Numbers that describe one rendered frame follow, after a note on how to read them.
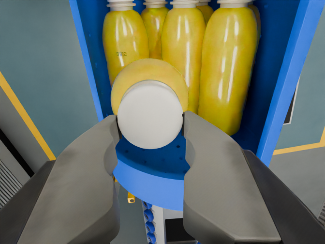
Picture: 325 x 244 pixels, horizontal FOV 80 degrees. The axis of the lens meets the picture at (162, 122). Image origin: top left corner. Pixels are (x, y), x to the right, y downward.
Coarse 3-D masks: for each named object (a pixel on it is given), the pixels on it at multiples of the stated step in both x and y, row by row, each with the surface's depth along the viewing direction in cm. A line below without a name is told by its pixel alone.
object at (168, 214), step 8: (168, 216) 68; (176, 216) 68; (168, 224) 64; (176, 224) 64; (168, 232) 61; (176, 232) 61; (184, 232) 61; (168, 240) 59; (176, 240) 59; (184, 240) 59; (192, 240) 59
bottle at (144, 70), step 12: (144, 60) 16; (156, 60) 16; (120, 72) 16; (132, 72) 14; (144, 72) 14; (156, 72) 14; (168, 72) 15; (120, 84) 14; (132, 84) 14; (168, 84) 14; (180, 84) 15; (120, 96) 14; (180, 96) 14
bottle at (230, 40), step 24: (240, 0) 22; (216, 24) 24; (240, 24) 23; (216, 48) 24; (240, 48) 24; (216, 72) 26; (240, 72) 25; (216, 96) 27; (240, 96) 27; (216, 120) 29; (240, 120) 30
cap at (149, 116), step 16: (128, 96) 11; (144, 96) 11; (160, 96) 11; (128, 112) 11; (144, 112) 11; (160, 112) 11; (176, 112) 11; (128, 128) 11; (144, 128) 11; (160, 128) 12; (176, 128) 12; (144, 144) 12; (160, 144) 12
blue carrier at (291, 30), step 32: (96, 0) 28; (256, 0) 31; (288, 0) 26; (320, 0) 16; (96, 32) 29; (288, 32) 26; (96, 64) 29; (256, 64) 34; (288, 64) 18; (96, 96) 27; (256, 96) 35; (288, 96) 20; (256, 128) 36; (128, 160) 25; (160, 160) 33; (160, 192) 24
